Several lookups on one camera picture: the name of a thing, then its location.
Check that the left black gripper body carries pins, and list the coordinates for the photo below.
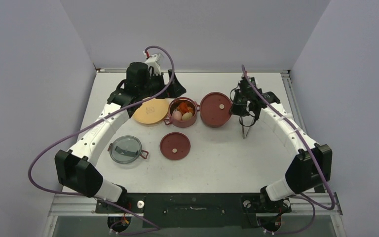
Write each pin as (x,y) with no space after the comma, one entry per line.
(154,84)

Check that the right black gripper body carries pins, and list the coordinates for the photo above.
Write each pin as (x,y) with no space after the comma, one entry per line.
(239,107)

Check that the red steel bowl with handles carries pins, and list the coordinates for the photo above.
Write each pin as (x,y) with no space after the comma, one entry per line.
(187,119)

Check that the orange fried food pieces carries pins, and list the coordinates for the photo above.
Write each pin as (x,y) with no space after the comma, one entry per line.
(184,108)

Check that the metal tongs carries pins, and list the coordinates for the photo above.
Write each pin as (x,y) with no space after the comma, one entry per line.
(245,126)

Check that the beige egg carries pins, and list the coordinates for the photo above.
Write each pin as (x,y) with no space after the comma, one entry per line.
(177,115)

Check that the orange plastic plate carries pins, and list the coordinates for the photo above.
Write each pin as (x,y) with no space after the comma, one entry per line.
(151,111)

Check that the red round lid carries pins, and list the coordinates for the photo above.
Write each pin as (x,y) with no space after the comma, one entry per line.
(175,146)
(215,104)

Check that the red steel bowl tall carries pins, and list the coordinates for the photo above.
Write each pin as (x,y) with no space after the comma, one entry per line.
(216,121)

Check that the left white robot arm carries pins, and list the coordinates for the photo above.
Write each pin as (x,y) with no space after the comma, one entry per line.
(76,167)

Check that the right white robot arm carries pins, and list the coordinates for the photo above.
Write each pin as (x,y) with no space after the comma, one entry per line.
(310,163)

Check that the grey transparent lid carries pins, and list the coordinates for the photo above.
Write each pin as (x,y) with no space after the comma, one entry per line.
(127,149)

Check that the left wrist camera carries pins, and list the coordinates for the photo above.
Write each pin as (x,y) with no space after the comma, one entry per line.
(155,61)

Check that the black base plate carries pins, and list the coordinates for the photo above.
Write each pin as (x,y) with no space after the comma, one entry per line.
(206,210)

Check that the aluminium frame rail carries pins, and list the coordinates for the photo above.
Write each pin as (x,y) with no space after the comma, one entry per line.
(193,149)

